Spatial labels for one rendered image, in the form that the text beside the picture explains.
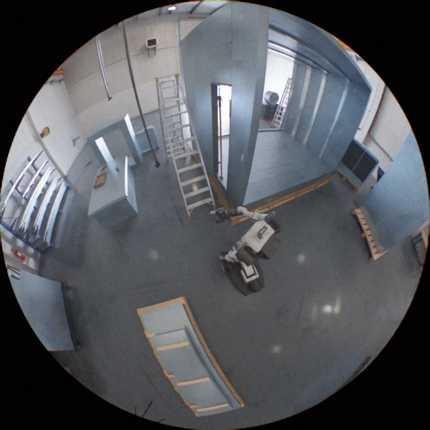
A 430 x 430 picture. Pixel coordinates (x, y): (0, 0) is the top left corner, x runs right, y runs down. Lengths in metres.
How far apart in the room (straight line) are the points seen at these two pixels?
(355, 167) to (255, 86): 4.73
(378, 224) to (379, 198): 0.67
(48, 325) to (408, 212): 7.50
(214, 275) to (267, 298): 0.93
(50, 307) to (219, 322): 3.32
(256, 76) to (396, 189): 3.91
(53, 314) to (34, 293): 0.56
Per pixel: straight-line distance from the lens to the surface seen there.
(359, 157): 5.49
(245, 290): 2.10
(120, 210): 3.04
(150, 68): 11.80
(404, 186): 4.31
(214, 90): 2.21
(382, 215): 4.52
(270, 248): 1.21
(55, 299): 3.77
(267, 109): 7.76
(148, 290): 2.50
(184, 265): 2.35
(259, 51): 1.38
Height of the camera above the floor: 2.24
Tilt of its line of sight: 57 degrees down
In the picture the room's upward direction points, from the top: 2 degrees counter-clockwise
